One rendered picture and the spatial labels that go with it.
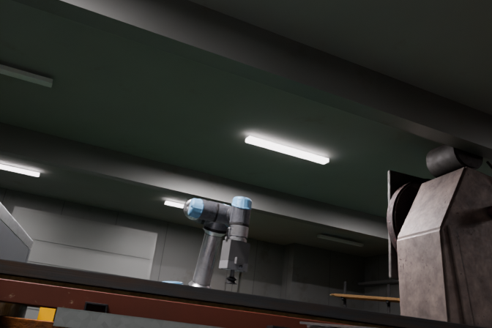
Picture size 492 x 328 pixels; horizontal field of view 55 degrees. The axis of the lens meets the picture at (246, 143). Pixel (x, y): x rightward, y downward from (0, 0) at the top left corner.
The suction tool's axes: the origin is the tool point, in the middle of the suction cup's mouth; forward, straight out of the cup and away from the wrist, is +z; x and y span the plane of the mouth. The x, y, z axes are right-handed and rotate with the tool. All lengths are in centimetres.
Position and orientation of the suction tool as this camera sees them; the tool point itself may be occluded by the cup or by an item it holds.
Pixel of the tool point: (230, 283)
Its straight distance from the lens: 176.4
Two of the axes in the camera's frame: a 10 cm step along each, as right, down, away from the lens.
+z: -1.3, 9.3, -3.4
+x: -5.2, 2.3, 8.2
